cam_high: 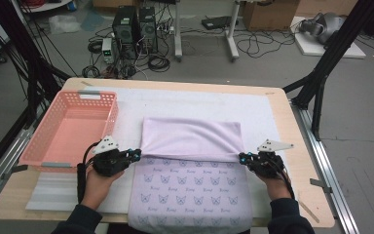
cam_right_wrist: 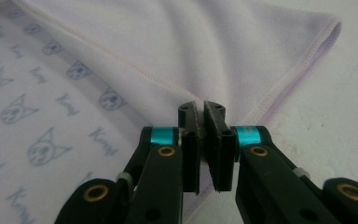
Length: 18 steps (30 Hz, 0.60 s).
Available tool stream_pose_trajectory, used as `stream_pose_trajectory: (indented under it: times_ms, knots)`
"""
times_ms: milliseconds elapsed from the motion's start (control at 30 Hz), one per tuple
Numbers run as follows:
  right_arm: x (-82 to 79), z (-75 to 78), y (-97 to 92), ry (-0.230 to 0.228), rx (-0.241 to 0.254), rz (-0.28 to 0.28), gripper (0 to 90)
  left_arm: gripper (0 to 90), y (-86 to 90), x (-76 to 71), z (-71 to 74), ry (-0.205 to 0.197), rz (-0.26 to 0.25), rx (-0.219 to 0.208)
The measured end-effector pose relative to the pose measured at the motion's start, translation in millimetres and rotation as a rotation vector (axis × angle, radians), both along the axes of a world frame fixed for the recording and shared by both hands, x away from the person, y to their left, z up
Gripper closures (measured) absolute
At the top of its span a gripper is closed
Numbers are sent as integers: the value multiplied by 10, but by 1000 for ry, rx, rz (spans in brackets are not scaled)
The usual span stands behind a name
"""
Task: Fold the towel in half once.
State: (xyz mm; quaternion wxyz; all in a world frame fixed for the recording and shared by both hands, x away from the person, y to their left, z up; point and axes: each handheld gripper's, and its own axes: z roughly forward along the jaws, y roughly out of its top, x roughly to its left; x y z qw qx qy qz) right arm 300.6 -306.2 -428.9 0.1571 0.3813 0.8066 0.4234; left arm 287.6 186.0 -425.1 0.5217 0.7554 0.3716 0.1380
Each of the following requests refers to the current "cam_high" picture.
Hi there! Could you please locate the lilac printed towel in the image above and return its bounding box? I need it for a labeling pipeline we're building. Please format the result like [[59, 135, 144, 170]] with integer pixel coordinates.
[[127, 116, 254, 234]]

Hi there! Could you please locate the black metal stand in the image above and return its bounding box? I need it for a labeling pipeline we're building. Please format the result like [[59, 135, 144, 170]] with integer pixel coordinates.
[[0, 0, 72, 131], [281, 0, 374, 142]]

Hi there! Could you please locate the coil of black cable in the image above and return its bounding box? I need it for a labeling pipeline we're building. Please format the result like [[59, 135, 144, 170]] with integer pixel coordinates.
[[147, 55, 171, 73], [81, 64, 101, 79]]

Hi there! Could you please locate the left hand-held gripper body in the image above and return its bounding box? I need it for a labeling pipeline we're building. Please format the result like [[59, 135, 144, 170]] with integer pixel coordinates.
[[91, 135, 133, 178]]

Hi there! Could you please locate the person's right hand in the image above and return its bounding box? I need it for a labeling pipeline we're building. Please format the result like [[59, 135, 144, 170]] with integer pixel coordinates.
[[260, 174, 292, 202]]

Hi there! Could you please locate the person's left hand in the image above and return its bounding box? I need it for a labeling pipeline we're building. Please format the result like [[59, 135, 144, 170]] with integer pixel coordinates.
[[80, 167, 125, 211]]

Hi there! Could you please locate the flat black box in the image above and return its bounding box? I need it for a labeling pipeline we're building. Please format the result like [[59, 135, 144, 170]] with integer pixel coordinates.
[[201, 15, 240, 31]]

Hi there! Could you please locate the grey plastic shell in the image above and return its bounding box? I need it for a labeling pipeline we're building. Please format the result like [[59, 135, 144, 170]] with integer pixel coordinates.
[[298, 12, 347, 45]]

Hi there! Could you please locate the large cardboard box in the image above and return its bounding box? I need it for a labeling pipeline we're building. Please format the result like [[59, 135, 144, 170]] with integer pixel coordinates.
[[242, 0, 301, 32]]

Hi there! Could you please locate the aluminium rail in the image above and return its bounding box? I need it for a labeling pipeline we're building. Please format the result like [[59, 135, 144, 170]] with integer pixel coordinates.
[[290, 98, 360, 234], [0, 128, 35, 214]]

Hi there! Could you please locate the white desk frame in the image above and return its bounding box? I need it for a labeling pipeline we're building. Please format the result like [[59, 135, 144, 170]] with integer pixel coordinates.
[[173, 0, 242, 62]]

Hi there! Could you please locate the white floor board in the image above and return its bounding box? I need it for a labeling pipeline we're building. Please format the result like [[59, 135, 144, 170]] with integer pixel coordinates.
[[290, 16, 367, 59]]

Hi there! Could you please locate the white power supply unit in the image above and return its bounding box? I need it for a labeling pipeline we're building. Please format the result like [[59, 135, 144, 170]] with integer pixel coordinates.
[[100, 37, 116, 65]]

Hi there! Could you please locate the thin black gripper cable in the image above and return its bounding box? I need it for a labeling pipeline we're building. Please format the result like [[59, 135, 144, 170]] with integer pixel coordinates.
[[271, 157, 296, 200]]

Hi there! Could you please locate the clear plastic bag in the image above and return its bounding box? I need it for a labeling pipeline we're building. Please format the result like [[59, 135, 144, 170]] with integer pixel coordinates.
[[47, 14, 82, 35]]

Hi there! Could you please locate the white foam mat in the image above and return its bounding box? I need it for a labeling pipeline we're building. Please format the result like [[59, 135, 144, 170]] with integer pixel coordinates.
[[24, 85, 304, 220]]

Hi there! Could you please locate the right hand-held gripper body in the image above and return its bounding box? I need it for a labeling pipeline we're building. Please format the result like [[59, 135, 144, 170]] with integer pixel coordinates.
[[245, 138, 295, 179]]

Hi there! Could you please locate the black computer tower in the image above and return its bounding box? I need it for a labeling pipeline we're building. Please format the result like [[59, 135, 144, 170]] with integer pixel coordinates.
[[111, 5, 140, 59], [137, 6, 160, 55]]

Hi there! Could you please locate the grey metal bracket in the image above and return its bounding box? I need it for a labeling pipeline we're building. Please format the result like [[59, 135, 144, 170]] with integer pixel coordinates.
[[1, 164, 29, 181], [309, 177, 334, 194]]

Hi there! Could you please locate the pink plastic basket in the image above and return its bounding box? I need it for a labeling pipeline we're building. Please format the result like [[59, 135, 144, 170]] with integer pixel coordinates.
[[18, 90, 120, 174]]

